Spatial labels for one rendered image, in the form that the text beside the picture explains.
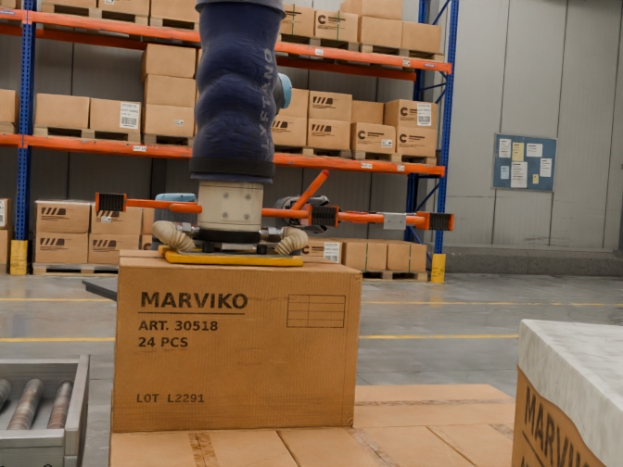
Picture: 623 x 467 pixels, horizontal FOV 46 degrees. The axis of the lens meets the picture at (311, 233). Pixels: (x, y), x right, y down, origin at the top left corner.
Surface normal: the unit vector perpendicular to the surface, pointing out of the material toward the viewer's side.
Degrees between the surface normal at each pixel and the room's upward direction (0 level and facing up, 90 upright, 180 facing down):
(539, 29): 90
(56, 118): 91
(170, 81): 87
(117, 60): 90
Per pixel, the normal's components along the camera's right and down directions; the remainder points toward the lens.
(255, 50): 0.62, -0.15
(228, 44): -0.04, -0.13
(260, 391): 0.26, 0.07
